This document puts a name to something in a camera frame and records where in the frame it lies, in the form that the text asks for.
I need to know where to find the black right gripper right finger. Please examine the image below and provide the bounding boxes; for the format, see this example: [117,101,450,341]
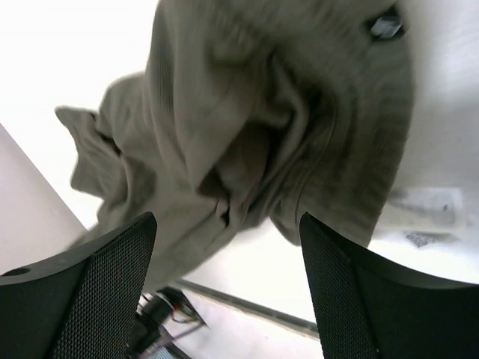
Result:
[299,213,478,359]

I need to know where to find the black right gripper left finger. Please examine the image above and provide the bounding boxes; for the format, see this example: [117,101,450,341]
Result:
[1,212,156,359]

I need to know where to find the olive green shorts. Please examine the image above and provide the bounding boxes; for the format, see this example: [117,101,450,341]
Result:
[55,1,413,291]

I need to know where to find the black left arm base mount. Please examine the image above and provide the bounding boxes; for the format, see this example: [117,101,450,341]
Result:
[125,286,207,358]

